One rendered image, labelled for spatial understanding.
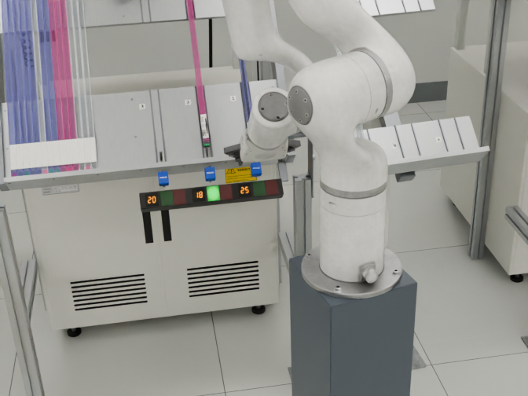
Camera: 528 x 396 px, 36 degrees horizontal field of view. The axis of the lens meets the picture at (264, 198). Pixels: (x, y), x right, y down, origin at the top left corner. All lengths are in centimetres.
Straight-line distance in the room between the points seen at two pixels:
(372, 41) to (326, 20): 8
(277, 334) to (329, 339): 104
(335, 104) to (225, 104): 73
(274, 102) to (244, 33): 14
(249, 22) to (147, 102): 52
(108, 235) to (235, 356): 52
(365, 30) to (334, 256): 40
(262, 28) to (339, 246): 43
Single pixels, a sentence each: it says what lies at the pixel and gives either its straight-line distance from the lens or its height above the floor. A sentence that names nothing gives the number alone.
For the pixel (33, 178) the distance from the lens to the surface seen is 195.
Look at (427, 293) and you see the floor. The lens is 274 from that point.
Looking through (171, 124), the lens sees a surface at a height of 79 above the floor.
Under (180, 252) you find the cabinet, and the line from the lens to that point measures 242.
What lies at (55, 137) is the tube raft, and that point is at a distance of 198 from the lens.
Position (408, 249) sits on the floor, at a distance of 296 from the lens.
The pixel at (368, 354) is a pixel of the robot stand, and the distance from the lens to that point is 158.
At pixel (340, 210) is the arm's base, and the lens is 143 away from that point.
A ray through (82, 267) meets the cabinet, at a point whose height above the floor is 27.
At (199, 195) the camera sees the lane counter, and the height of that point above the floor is 65.
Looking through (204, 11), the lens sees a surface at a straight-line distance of 210.
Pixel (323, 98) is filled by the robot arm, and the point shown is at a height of 109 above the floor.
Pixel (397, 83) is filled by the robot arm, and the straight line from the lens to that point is 138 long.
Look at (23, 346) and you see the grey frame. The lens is 224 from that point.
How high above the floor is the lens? 156
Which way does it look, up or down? 28 degrees down
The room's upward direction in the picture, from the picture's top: 2 degrees counter-clockwise
